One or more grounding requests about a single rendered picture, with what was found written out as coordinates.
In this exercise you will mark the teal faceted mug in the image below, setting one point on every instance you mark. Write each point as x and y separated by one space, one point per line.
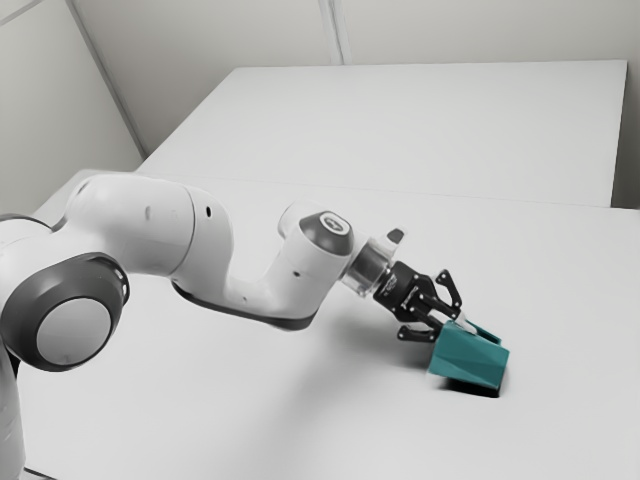
467 362

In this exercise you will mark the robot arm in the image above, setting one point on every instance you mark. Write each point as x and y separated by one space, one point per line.
150 240

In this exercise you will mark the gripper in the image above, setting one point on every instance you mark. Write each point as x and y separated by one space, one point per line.
400 288

